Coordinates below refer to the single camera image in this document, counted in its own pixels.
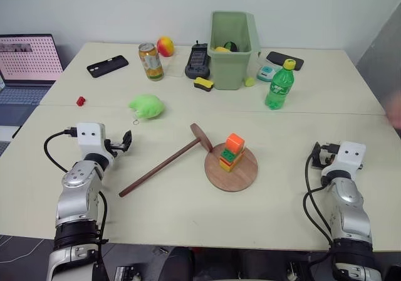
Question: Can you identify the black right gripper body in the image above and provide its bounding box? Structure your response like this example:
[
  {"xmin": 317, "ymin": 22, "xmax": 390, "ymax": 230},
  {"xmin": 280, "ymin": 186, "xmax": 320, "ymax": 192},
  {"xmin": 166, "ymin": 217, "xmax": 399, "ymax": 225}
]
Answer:
[{"xmin": 320, "ymin": 141, "xmax": 341, "ymax": 167}]

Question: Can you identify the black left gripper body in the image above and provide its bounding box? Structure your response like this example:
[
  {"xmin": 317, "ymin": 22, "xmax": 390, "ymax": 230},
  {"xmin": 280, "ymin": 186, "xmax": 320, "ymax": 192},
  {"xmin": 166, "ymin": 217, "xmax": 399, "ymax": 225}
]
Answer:
[{"xmin": 104, "ymin": 138, "xmax": 125, "ymax": 157}]

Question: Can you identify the brown wooden rod with disc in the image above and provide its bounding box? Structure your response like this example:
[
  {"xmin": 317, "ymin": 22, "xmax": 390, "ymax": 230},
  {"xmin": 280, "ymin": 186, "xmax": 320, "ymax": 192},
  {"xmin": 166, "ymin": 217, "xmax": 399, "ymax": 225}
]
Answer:
[{"xmin": 118, "ymin": 122, "xmax": 215, "ymax": 198}]

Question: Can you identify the round wooden board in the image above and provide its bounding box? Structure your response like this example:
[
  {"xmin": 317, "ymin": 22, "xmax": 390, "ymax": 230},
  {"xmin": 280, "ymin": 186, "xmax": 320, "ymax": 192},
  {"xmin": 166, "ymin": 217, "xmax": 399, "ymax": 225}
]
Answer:
[{"xmin": 204, "ymin": 147, "xmax": 259, "ymax": 193}]

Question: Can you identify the blurred bystander hand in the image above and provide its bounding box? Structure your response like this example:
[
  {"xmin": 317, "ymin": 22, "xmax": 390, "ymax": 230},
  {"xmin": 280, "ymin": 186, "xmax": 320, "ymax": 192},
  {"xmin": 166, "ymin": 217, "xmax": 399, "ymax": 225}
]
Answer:
[{"xmin": 384, "ymin": 90, "xmax": 401, "ymax": 139}]

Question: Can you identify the green plush toy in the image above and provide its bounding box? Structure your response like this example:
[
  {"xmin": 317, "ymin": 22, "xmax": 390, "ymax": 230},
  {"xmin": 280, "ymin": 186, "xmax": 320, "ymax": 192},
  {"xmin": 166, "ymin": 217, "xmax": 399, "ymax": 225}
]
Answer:
[{"xmin": 128, "ymin": 93, "xmax": 166, "ymax": 126}]

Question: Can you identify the green soda bottle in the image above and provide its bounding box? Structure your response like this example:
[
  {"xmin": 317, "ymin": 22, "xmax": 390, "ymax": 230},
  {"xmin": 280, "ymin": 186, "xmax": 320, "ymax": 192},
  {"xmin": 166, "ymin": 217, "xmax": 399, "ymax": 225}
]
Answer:
[{"xmin": 264, "ymin": 58, "xmax": 297, "ymax": 111}]

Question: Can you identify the yellow drink can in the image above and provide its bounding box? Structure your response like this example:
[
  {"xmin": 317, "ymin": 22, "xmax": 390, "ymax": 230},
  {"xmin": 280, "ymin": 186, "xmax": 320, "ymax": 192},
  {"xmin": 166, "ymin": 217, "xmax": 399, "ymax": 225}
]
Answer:
[{"xmin": 138, "ymin": 42, "xmax": 165, "ymax": 82}]

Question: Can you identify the orange toy block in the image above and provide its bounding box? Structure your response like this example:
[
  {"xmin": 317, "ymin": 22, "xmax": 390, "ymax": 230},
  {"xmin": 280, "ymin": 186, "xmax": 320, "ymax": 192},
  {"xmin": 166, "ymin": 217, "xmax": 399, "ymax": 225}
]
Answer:
[{"xmin": 224, "ymin": 132, "xmax": 246, "ymax": 154}]

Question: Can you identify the yellow red-striped toy block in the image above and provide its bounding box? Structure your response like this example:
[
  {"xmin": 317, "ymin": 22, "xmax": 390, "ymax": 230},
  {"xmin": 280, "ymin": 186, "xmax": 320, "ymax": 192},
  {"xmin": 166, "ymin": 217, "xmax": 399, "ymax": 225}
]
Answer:
[{"xmin": 219, "ymin": 151, "xmax": 244, "ymax": 173}]

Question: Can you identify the green toy block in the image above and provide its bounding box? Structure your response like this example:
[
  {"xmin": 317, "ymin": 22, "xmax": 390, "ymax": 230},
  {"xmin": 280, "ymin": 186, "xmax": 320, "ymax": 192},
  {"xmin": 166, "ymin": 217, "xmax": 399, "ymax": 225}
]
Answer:
[{"xmin": 220, "ymin": 147, "xmax": 239, "ymax": 163}]

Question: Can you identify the white teal small device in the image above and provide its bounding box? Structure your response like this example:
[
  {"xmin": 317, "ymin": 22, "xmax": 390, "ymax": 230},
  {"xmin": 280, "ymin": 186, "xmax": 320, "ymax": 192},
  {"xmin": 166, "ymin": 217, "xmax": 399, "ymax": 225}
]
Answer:
[{"xmin": 256, "ymin": 65, "xmax": 281, "ymax": 83}]

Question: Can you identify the yellow black sponge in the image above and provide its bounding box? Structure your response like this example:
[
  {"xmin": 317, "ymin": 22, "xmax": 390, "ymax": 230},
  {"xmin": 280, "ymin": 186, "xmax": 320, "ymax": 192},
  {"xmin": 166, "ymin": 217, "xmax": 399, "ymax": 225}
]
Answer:
[{"xmin": 192, "ymin": 76, "xmax": 216, "ymax": 92}]

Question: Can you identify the plain black smartphone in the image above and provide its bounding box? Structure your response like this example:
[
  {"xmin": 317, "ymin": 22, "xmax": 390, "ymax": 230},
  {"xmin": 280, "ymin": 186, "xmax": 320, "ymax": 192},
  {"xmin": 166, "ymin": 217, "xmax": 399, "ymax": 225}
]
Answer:
[{"xmin": 266, "ymin": 51, "xmax": 305, "ymax": 72}]

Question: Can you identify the red yellow toy peach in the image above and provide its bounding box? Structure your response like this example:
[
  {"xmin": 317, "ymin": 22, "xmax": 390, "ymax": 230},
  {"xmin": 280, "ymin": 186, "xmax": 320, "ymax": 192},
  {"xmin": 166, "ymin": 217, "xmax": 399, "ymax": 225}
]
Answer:
[{"xmin": 156, "ymin": 36, "xmax": 175, "ymax": 58}]

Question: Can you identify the black grey handheld device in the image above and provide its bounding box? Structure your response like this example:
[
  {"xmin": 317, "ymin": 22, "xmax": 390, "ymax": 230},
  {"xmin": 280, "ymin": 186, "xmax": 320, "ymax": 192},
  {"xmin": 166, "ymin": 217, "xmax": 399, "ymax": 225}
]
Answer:
[{"xmin": 184, "ymin": 40, "xmax": 211, "ymax": 80}]

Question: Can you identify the grey partition panel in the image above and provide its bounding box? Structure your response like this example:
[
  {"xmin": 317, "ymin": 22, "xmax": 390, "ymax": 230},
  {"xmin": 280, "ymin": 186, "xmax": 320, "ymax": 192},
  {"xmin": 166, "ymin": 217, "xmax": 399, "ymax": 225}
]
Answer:
[{"xmin": 355, "ymin": 10, "xmax": 401, "ymax": 115}]

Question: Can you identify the light green plastic bin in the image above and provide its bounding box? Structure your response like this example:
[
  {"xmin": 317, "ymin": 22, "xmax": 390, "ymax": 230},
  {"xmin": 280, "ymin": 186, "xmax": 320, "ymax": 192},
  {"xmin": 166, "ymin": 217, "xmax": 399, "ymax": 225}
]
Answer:
[{"xmin": 209, "ymin": 10, "xmax": 262, "ymax": 92}]

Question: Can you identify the open laptop pink screen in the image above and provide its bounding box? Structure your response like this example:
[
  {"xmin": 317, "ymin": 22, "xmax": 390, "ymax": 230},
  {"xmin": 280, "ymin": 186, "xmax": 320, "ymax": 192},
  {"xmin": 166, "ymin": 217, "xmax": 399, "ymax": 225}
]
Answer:
[{"xmin": 0, "ymin": 33, "xmax": 65, "ymax": 127}]

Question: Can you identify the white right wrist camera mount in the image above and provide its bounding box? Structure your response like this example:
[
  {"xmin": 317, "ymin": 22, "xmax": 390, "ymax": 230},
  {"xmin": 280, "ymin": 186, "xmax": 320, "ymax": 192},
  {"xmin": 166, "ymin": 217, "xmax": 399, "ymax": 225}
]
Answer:
[{"xmin": 325, "ymin": 140, "xmax": 367, "ymax": 174}]

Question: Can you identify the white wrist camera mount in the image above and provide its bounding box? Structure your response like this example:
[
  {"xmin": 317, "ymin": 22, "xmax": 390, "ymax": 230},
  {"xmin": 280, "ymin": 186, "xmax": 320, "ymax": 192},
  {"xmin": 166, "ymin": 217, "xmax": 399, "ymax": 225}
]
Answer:
[
  {"xmin": 325, "ymin": 140, "xmax": 367, "ymax": 174},
  {"xmin": 76, "ymin": 122, "xmax": 115, "ymax": 169}
]

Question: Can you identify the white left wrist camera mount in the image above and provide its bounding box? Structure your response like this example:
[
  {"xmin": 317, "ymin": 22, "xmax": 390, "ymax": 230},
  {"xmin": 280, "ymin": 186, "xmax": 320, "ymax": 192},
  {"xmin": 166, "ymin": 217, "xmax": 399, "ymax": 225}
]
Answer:
[{"xmin": 76, "ymin": 122, "xmax": 115, "ymax": 169}]

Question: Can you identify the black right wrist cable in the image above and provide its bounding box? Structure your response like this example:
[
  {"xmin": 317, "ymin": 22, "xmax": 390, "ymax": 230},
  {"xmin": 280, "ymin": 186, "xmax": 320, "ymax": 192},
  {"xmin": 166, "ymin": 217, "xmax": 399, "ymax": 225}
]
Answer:
[{"xmin": 302, "ymin": 153, "xmax": 335, "ymax": 249}]

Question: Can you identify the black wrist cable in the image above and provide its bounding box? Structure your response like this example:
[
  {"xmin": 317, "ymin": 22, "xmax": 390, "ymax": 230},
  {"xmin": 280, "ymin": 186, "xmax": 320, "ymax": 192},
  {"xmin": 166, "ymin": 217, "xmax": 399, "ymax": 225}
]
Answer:
[
  {"xmin": 302, "ymin": 153, "xmax": 335, "ymax": 249},
  {"xmin": 43, "ymin": 126, "xmax": 78, "ymax": 173}
]

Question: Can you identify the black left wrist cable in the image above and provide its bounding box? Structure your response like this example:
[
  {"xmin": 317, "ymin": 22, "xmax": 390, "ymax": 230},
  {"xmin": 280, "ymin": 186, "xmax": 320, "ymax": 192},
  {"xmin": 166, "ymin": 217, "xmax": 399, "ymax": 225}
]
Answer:
[{"xmin": 43, "ymin": 126, "xmax": 78, "ymax": 173}]

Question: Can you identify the black phone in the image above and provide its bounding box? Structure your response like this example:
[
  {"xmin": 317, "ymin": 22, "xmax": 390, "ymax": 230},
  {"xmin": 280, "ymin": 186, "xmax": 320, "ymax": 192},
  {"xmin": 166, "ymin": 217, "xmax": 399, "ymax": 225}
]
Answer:
[{"xmin": 86, "ymin": 55, "xmax": 130, "ymax": 80}]

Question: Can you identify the black left upper arm cable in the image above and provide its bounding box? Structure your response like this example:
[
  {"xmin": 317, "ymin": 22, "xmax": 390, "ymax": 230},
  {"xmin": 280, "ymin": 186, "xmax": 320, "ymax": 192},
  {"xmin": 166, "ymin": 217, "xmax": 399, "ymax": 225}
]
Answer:
[{"xmin": 92, "ymin": 191, "xmax": 110, "ymax": 281}]

